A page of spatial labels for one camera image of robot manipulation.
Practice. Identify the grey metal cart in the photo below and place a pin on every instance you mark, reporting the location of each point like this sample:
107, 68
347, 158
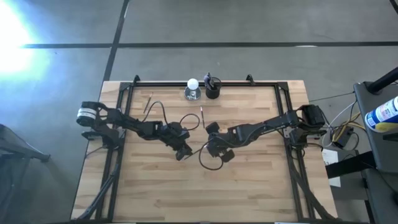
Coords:
382, 149

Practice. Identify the black metal table frame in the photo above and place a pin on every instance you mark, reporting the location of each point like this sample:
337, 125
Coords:
161, 84

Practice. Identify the black power box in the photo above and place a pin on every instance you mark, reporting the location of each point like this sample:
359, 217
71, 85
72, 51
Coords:
343, 138

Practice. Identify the grey metal stand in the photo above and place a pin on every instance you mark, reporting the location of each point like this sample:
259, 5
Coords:
18, 146

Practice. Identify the black mesh cup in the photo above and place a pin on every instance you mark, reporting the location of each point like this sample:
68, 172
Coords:
213, 93

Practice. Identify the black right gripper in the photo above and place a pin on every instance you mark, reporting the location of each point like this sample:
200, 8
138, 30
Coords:
228, 140

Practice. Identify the black pole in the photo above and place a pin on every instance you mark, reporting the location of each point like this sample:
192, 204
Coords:
382, 81

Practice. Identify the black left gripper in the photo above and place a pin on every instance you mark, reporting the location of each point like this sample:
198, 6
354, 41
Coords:
175, 135

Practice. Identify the white paper sheet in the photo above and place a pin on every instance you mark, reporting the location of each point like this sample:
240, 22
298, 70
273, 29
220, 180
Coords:
329, 157

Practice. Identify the white bulb on silver base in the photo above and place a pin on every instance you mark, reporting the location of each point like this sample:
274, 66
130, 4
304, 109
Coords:
192, 84

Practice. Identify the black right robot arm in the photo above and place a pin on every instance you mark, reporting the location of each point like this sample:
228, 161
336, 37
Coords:
273, 123

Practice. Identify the blue white wipes canister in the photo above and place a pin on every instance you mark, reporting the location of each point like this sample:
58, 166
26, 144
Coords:
382, 115

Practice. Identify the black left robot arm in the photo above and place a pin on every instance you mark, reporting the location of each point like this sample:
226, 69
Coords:
124, 119

